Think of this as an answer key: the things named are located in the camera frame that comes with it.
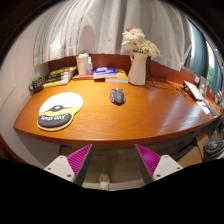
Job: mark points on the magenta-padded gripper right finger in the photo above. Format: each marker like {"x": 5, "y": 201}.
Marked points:
{"x": 165, "y": 165}

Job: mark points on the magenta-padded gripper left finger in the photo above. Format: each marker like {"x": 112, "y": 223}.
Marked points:
{"x": 61, "y": 166}

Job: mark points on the dark grey computer mouse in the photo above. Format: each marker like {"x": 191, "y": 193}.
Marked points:
{"x": 117, "y": 96}

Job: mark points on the white yellow black mouse pad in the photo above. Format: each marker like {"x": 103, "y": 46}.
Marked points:
{"x": 63, "y": 105}

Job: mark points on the brown cardboard box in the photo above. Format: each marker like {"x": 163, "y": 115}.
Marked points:
{"x": 191, "y": 155}

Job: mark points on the white paper sheet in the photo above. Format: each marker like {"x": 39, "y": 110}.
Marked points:
{"x": 203, "y": 107}

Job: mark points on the white flat device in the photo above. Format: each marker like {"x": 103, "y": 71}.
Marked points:
{"x": 193, "y": 90}

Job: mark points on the yellow and white book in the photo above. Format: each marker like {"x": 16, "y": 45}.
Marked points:
{"x": 56, "y": 83}

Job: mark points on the dark green mug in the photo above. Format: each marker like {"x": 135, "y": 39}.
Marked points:
{"x": 37, "y": 84}

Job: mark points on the red-brown book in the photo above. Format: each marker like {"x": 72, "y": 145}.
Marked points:
{"x": 81, "y": 77}

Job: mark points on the yellow and black book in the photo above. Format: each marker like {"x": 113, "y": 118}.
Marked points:
{"x": 63, "y": 70}

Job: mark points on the white ceramic jug vase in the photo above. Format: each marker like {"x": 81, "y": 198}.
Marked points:
{"x": 138, "y": 71}

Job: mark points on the orange book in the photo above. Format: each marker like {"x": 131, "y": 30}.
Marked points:
{"x": 120, "y": 77}

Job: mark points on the clear spray bottle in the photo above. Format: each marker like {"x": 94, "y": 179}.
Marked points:
{"x": 89, "y": 67}

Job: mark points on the beige tumbler cup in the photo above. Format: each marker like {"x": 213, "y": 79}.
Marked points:
{"x": 81, "y": 65}

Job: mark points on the blue book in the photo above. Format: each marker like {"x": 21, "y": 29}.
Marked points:
{"x": 104, "y": 71}

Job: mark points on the window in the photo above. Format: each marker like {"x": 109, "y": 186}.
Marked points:
{"x": 200, "y": 53}

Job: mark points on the white flower bouquet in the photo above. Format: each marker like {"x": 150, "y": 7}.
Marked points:
{"x": 136, "y": 38}

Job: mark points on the white curtain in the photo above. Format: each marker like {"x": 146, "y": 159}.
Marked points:
{"x": 100, "y": 26}

